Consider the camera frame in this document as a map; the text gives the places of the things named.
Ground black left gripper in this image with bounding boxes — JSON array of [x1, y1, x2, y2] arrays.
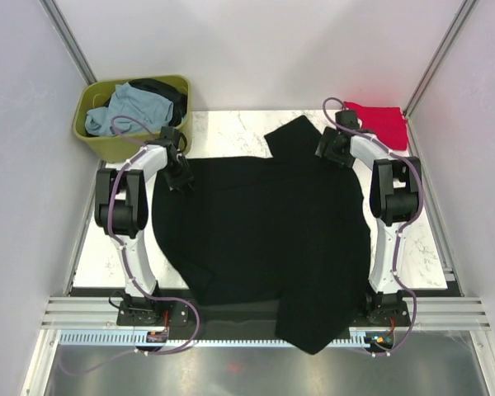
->
[[162, 155, 195, 195]]

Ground black t shirt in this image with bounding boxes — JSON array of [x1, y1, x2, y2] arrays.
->
[[152, 116, 371, 355]]

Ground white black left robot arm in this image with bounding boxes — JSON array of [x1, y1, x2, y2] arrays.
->
[[94, 126, 194, 324]]

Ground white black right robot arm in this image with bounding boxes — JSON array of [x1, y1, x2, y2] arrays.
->
[[316, 109, 423, 295]]

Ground folded red t shirt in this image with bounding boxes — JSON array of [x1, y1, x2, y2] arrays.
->
[[344, 101, 408, 151]]

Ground light blue t shirt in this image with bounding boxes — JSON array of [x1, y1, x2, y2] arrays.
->
[[84, 82, 174, 137]]

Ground black garment in bin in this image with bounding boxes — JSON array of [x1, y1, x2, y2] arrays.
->
[[130, 78, 188, 126]]

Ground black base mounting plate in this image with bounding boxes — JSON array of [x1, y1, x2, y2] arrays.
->
[[108, 290, 411, 342]]

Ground aluminium front rail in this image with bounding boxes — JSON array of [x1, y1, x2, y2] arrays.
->
[[40, 295, 120, 331]]

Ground right aluminium corner post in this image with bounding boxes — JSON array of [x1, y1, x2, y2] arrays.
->
[[402, 0, 479, 120]]

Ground aluminium corner post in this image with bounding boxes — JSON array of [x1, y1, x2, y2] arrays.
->
[[402, 0, 479, 120], [40, 0, 97, 84]]

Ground slotted cable duct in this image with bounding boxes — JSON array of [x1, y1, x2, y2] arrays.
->
[[59, 328, 405, 347]]

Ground left aluminium corner post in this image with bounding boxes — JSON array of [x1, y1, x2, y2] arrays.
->
[[40, 0, 97, 84]]

